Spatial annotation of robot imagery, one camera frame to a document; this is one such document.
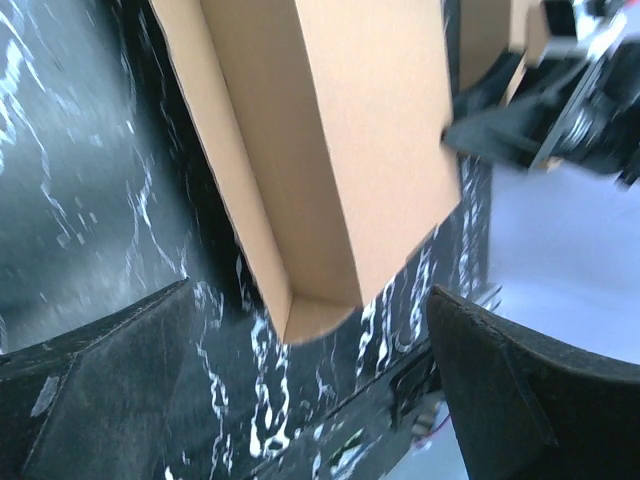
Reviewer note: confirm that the small folded cardboard box right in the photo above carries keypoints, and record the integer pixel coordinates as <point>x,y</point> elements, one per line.
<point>529,34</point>

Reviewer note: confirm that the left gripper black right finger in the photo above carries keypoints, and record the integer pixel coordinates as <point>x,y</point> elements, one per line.
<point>527,406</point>

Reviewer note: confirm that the black base bar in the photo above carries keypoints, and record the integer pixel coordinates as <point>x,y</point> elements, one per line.
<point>367,434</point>

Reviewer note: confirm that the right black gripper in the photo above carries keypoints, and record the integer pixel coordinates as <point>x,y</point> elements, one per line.
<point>590,117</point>

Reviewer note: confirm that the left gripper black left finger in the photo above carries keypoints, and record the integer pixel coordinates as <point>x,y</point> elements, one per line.
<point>92,403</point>

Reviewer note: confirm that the large cardboard box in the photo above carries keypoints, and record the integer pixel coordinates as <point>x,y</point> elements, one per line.
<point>485,31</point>
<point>321,124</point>

